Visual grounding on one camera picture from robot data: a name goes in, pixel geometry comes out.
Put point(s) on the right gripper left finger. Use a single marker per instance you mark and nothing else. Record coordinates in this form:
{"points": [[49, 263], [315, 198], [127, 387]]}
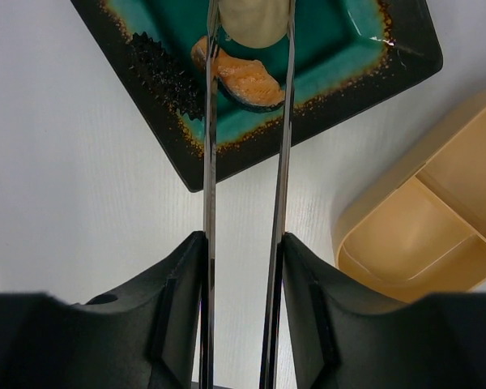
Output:
{"points": [[140, 334]]}

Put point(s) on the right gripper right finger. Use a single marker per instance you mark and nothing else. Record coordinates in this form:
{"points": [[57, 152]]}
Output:
{"points": [[346, 335]]}

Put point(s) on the metal tongs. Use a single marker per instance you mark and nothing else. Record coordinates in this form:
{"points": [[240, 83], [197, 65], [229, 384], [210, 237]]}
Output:
{"points": [[244, 218]]}

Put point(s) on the white rice ball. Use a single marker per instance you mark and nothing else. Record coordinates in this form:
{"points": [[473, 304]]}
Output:
{"points": [[256, 24]]}

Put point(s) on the orange lunch box base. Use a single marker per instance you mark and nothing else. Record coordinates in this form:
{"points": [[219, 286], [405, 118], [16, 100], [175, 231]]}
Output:
{"points": [[420, 227]]}

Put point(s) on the black seaweed piece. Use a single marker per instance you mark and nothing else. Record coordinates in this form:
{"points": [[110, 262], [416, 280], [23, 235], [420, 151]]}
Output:
{"points": [[167, 79]]}

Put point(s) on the grilled salmon slice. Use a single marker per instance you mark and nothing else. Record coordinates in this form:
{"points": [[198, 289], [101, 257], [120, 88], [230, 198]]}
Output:
{"points": [[248, 83]]}

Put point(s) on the square teal black plate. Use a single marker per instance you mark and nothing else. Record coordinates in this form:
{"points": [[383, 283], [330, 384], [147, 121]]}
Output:
{"points": [[349, 56]]}

